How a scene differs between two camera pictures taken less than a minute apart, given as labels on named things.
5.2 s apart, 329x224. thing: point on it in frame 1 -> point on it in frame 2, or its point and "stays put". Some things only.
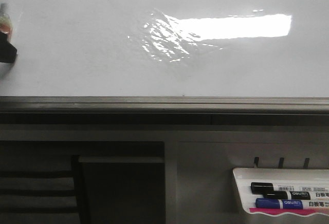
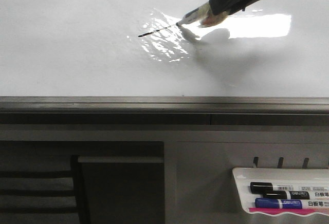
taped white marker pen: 5,21 -> 203,15
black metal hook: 306,162 stays put
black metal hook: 281,161 stays put
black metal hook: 256,160 stays put
